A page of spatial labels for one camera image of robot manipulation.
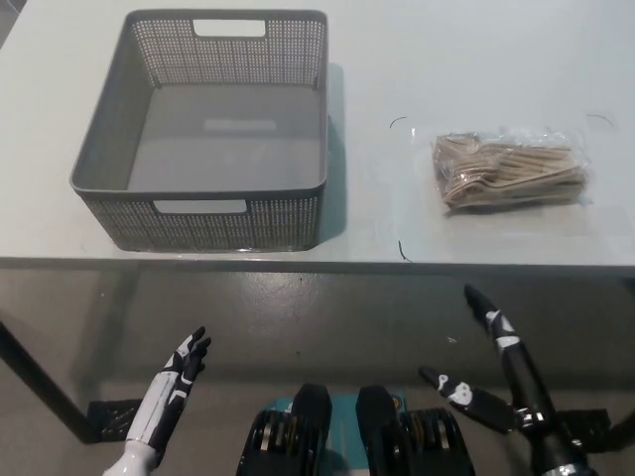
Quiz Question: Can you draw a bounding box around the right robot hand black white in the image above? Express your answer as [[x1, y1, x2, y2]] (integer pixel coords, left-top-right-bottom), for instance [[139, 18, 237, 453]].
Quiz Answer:
[[418, 284, 590, 470]]

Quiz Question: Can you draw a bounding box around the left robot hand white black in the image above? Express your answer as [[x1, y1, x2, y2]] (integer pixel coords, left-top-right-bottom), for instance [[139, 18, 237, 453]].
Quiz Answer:
[[122, 324, 214, 456]]

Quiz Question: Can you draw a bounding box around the clear bag of wooden cutlery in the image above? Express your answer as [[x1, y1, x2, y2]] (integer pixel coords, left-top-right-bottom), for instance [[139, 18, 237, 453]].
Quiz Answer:
[[429, 129, 595, 215]]

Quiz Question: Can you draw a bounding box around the black table foot plate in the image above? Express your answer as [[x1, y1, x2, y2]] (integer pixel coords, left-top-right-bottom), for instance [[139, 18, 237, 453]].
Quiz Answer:
[[550, 408, 612, 450], [87, 398, 146, 445]]

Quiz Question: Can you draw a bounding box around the black metal table leg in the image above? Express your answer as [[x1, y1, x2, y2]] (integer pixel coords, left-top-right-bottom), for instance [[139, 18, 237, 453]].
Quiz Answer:
[[0, 306, 100, 445], [607, 394, 635, 443]]

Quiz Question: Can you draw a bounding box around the black robot body teal top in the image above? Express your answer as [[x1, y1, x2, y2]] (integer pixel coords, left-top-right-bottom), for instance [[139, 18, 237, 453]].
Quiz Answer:
[[235, 381, 470, 476]]

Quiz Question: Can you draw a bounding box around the grey perforated plastic basket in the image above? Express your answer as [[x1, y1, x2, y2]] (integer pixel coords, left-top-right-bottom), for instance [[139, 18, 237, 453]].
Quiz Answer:
[[68, 8, 330, 254]]

